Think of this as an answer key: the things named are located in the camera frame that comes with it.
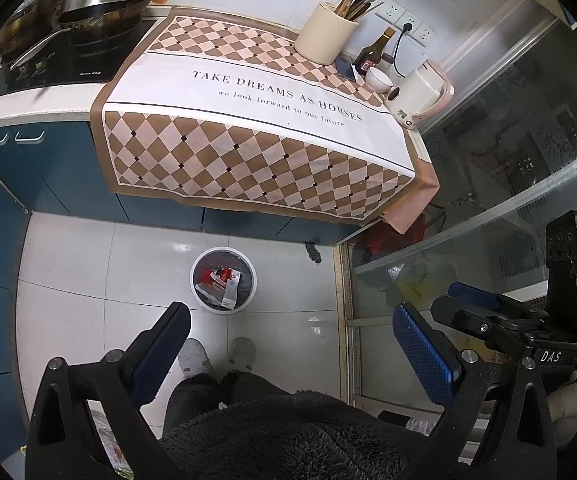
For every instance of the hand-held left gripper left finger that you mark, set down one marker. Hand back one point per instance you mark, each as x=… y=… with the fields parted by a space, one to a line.
x=161 y=360

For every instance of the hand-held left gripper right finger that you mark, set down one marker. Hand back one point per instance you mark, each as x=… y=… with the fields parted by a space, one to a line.
x=421 y=350

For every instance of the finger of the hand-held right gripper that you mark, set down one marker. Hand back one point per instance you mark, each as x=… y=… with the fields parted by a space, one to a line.
x=468 y=317
x=473 y=294

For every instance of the white round trash bin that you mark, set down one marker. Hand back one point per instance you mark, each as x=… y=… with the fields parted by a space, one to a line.
x=194 y=282

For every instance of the clear printed plastic wrapper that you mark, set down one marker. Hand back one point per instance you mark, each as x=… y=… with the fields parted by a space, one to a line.
x=221 y=280

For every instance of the person's right hand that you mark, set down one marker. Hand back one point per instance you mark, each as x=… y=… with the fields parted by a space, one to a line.
x=570 y=410

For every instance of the dark fleece pants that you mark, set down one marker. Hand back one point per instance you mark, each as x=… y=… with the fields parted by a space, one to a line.
x=193 y=400

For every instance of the red plastic bag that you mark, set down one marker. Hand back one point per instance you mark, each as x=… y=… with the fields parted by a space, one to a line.
x=393 y=237

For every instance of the glass sliding door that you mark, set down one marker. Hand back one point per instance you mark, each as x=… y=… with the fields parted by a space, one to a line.
x=493 y=185

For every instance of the black bin liner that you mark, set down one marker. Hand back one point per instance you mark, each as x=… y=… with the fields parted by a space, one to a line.
x=246 y=280

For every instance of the small black rag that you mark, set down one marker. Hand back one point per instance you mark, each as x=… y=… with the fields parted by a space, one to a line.
x=313 y=254

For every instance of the dark fluffy robe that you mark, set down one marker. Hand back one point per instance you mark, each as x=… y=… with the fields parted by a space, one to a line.
x=293 y=440

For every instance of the white and pink kettle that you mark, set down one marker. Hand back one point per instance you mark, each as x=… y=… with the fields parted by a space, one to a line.
x=418 y=92

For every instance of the checkered brown tablecloth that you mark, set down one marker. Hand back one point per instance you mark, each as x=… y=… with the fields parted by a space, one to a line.
x=268 y=160

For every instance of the white cup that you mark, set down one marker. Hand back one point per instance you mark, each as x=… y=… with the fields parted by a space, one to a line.
x=378 y=80

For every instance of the small blue packet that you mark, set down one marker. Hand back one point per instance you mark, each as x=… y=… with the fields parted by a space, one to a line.
x=347 y=67

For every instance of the dark sauce bottle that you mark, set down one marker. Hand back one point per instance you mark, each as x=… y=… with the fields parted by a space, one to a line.
x=368 y=55

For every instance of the cream utensil holder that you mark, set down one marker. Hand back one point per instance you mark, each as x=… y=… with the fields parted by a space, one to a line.
x=323 y=35

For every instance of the black gas stove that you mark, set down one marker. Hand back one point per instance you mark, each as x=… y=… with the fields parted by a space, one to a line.
x=68 y=67

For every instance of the wooden chopsticks bundle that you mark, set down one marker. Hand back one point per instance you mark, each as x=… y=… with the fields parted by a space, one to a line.
x=351 y=7

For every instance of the steel cooking pot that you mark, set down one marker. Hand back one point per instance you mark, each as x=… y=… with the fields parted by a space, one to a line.
x=23 y=25

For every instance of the white wall socket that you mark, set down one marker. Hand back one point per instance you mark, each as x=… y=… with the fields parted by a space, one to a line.
x=409 y=22
x=391 y=10
x=426 y=35

